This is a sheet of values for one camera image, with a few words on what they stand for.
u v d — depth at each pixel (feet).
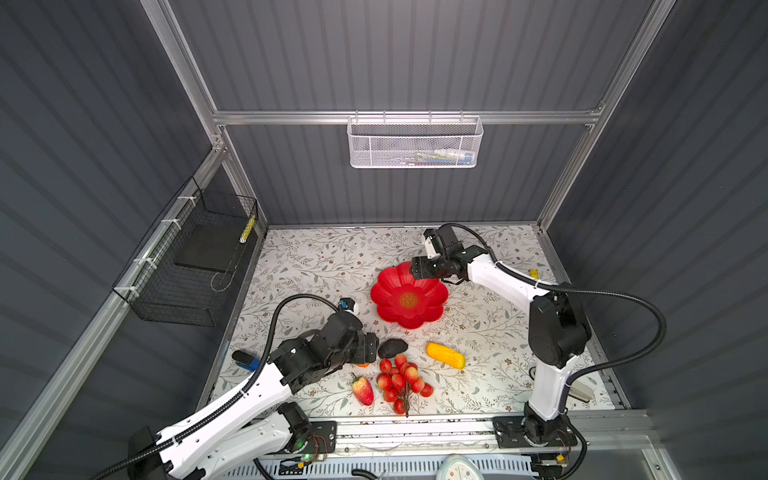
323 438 2.37
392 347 2.77
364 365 2.74
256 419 1.56
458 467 2.20
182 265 2.39
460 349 2.90
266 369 1.61
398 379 2.53
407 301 3.24
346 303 2.22
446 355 2.74
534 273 3.43
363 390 2.53
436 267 2.59
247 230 2.67
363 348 2.14
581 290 3.33
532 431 2.15
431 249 2.53
